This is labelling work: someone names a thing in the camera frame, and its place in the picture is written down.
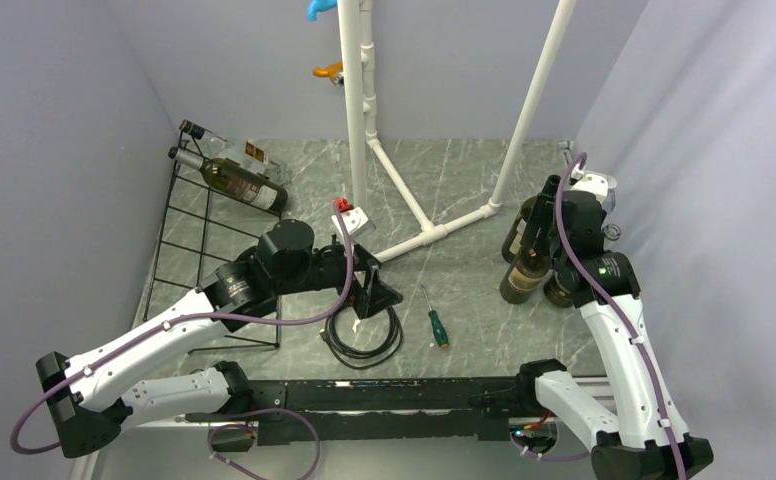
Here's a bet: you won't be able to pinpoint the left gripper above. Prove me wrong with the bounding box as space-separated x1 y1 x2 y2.
275 235 403 317

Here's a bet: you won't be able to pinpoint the dark green wine bottle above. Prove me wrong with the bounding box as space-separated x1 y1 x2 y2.
168 147 289 214

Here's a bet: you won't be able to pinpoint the clear glass liquor bottle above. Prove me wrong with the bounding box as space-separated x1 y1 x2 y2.
179 119 291 186

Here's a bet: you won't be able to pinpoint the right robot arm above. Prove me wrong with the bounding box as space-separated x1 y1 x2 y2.
514 175 715 479

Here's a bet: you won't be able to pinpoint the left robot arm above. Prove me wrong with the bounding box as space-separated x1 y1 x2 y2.
36 219 402 458

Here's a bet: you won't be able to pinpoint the dark bottle behind arm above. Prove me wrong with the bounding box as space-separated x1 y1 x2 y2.
542 273 573 309

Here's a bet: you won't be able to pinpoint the tall dark wine bottle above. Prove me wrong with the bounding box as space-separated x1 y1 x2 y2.
501 196 537 263

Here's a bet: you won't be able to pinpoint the small clear glass bottle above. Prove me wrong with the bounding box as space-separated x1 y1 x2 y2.
602 223 622 250

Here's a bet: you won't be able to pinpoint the orange hook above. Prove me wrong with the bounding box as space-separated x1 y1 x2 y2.
312 62 344 87

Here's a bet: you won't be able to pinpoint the blue hook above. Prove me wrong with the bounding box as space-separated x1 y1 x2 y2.
307 0 338 22

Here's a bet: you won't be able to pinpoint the coiled black cable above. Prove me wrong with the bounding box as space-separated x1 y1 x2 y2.
321 290 405 370

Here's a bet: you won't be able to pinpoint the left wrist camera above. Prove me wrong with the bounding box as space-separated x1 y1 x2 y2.
330 197 376 243

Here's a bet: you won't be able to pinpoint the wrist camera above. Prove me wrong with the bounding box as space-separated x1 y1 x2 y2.
330 197 376 243
569 168 617 203

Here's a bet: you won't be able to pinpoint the green handled screwdriver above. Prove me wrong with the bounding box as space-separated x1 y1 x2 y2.
420 285 449 349

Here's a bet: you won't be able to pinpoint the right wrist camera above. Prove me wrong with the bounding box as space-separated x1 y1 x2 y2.
569 168 617 203

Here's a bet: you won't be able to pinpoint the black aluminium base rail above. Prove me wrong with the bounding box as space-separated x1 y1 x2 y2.
86 376 634 452

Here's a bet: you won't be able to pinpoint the black wire wine rack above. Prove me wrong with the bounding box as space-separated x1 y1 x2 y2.
136 160 280 323

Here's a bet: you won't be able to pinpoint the white PVC pipe frame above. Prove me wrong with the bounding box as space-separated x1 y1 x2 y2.
336 1 587 261

